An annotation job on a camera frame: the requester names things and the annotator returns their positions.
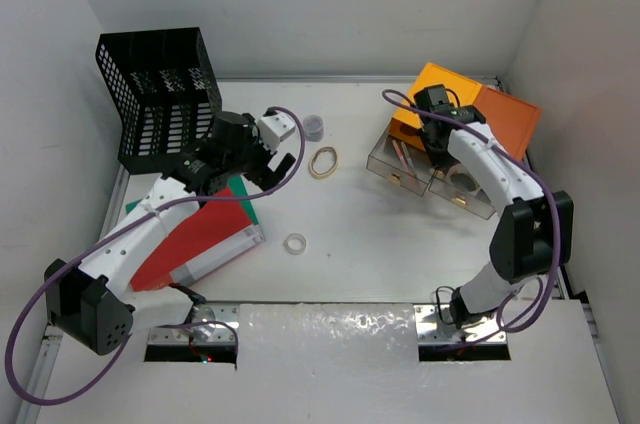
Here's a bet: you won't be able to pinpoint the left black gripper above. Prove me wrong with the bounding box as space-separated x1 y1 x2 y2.
223 116 293 194

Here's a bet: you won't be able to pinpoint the green pen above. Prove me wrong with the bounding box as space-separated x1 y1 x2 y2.
401 141 418 179

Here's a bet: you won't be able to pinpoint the orange pen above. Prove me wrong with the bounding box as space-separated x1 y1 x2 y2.
391 139 416 182

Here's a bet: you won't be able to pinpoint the beige masking tape ring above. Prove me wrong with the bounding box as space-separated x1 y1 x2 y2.
307 145 340 181

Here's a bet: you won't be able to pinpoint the wide grey tape roll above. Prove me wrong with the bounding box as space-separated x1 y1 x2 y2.
445 163 481 195

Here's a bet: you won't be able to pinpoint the small clear tape roll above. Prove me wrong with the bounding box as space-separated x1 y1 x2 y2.
283 233 307 255

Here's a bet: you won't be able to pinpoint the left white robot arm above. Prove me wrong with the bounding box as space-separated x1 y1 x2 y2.
45 107 301 356

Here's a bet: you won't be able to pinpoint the yellow drawer box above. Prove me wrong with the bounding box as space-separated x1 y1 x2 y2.
389 63 482 151

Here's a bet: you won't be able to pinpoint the green folder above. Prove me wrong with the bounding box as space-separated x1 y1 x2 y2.
124 176 262 227

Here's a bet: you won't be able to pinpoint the small clear jar dark contents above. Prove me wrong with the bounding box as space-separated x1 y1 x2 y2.
303 115 324 142

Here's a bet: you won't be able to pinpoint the orange drawer box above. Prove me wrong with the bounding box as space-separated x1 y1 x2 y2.
473 86 542 160

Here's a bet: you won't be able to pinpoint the black mesh file rack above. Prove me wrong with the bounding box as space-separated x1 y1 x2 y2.
95 27 222 175

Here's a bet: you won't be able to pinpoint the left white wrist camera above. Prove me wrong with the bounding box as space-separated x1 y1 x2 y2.
256 112 296 151

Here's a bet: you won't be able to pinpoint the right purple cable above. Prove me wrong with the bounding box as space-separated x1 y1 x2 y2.
382 88 564 348

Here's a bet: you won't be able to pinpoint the purple cable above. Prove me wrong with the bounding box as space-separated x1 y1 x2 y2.
382 88 564 348
3 106 307 405

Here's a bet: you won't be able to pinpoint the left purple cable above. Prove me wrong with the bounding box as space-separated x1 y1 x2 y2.
3 106 307 405

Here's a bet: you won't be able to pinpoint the metal front rail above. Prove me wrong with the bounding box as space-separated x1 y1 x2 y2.
14 301 511 424

